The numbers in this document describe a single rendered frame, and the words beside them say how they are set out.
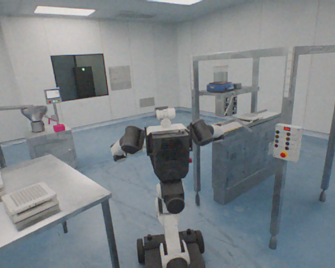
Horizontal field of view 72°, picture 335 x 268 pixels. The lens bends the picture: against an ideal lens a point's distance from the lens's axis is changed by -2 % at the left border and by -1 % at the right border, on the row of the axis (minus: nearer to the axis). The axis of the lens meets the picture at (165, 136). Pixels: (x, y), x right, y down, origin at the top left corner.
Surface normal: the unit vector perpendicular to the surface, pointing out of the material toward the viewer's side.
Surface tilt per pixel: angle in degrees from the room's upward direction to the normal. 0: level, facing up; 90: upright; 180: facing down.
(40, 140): 90
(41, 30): 90
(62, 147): 89
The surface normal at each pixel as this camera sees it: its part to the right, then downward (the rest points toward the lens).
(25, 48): 0.58, 0.22
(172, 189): 0.05, -0.47
